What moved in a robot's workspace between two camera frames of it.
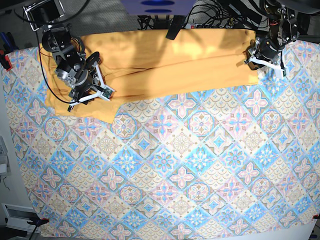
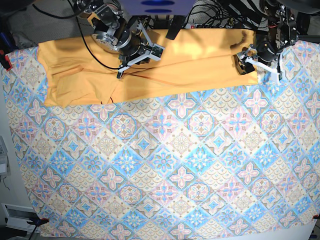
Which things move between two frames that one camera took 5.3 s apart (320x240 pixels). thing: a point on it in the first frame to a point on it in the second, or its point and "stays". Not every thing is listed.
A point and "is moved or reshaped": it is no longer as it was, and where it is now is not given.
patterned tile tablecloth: (240, 162) stays
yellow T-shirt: (138, 63) is moved or reshaped
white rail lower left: (16, 217) stays
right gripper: (266, 51) stays
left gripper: (84, 79) to (136, 47)
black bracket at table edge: (175, 26) stays
